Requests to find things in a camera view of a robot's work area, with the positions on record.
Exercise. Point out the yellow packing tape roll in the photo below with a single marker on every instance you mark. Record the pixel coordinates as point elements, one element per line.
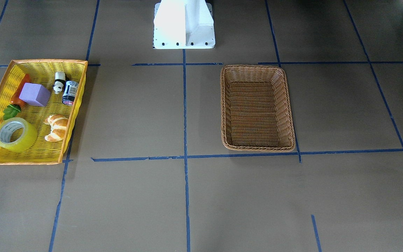
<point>17,135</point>

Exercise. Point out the brown wicker basket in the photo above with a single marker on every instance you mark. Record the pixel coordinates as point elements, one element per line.
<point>255,109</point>

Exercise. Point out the yellow woven plastic basket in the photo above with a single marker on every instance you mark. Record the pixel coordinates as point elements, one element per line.
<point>42,71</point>

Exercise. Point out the toy croissant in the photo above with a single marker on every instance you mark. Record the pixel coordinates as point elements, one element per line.
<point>58,124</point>

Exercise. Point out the panda figurine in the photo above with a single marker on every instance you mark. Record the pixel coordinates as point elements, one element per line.
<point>60,82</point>

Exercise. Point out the purple foam cube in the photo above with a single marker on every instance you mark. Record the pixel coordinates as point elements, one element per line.
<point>35,94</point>

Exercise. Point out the orange toy carrot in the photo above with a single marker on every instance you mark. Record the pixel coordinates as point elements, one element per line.
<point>16,104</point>

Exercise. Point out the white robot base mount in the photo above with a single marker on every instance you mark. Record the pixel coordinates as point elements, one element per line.
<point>183,24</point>

